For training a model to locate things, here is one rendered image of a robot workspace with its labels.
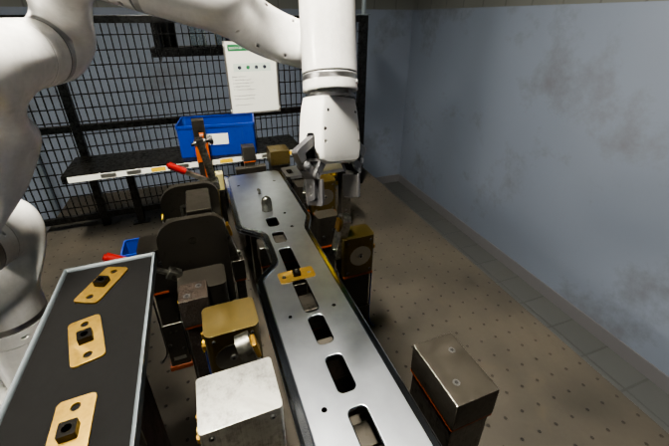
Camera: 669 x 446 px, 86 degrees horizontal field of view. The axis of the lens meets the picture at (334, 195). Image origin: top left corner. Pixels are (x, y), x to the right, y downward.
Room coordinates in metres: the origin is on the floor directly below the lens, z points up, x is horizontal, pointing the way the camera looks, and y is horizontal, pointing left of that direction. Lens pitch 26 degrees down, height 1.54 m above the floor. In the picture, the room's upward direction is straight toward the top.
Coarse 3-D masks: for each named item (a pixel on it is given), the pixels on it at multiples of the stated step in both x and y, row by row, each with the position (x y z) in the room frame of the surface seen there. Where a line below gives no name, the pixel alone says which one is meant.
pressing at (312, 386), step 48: (240, 192) 1.11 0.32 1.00; (288, 192) 1.11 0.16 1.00; (288, 240) 0.81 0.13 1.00; (288, 288) 0.62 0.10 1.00; (336, 288) 0.62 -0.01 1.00; (288, 336) 0.49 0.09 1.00; (336, 336) 0.49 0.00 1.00; (288, 384) 0.38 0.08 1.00; (384, 384) 0.39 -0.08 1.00; (336, 432) 0.31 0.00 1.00; (384, 432) 0.31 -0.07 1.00; (432, 432) 0.31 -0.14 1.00
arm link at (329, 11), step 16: (304, 0) 0.58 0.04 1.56; (320, 0) 0.56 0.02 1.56; (336, 0) 0.56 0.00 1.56; (352, 0) 0.58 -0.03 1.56; (304, 16) 0.57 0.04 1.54; (320, 16) 0.55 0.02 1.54; (336, 16) 0.56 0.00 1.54; (352, 16) 0.58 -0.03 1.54; (304, 32) 0.57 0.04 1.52; (320, 32) 0.55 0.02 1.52; (336, 32) 0.55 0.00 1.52; (352, 32) 0.57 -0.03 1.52; (304, 48) 0.56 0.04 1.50; (320, 48) 0.54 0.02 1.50; (336, 48) 0.54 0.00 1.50; (352, 48) 0.56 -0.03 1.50; (304, 64) 0.56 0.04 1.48; (320, 64) 0.53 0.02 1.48; (336, 64) 0.53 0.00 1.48; (352, 64) 0.55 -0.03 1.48
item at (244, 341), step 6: (234, 336) 0.39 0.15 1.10; (240, 336) 0.39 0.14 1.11; (246, 336) 0.39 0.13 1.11; (252, 336) 0.40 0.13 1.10; (240, 342) 0.38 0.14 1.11; (246, 342) 0.38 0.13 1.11; (252, 342) 0.39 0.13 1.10; (240, 348) 0.37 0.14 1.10; (246, 348) 0.37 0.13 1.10; (252, 348) 0.38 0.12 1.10; (258, 348) 0.39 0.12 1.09; (240, 354) 0.37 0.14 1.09; (246, 354) 0.37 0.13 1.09; (252, 354) 0.38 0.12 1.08; (258, 354) 0.38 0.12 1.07; (246, 360) 0.37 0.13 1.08; (252, 360) 0.37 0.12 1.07
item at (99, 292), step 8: (104, 272) 0.47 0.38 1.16; (120, 272) 0.47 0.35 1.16; (96, 280) 0.44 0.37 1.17; (104, 280) 0.44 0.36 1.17; (112, 280) 0.45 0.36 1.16; (88, 288) 0.43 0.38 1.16; (96, 288) 0.43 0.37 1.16; (104, 288) 0.43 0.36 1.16; (80, 296) 0.42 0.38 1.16; (88, 296) 0.42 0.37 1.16; (96, 296) 0.42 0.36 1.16; (104, 296) 0.42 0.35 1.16
